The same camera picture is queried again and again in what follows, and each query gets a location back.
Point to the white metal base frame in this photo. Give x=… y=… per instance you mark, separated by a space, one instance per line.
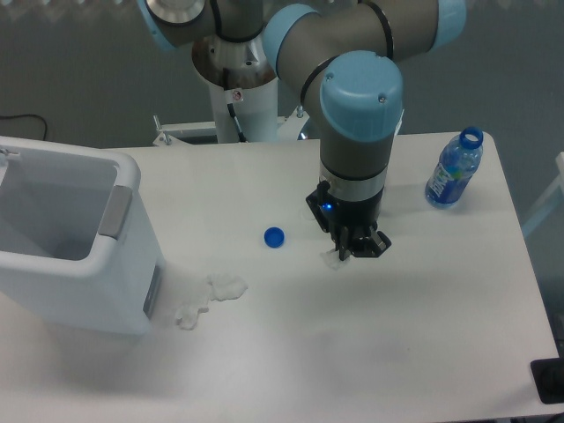
x=296 y=126

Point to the blue bottle cap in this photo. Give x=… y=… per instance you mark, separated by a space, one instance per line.
x=274 y=237

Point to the crumpled white tissue paper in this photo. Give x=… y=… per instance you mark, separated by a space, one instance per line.
x=215 y=287

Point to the white trash bin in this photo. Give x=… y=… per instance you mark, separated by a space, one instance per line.
x=77 y=245

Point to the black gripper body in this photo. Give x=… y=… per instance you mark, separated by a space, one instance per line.
x=344 y=221

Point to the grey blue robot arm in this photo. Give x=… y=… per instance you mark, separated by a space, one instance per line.
x=343 y=69

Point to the black device at table edge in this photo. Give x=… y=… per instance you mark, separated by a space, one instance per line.
x=548 y=378

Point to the blue plastic water bottle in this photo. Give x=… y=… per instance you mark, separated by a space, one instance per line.
x=457 y=164

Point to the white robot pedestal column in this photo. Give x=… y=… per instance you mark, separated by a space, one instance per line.
x=243 y=88

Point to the small white paper ball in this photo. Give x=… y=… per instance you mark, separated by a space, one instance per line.
x=332 y=260

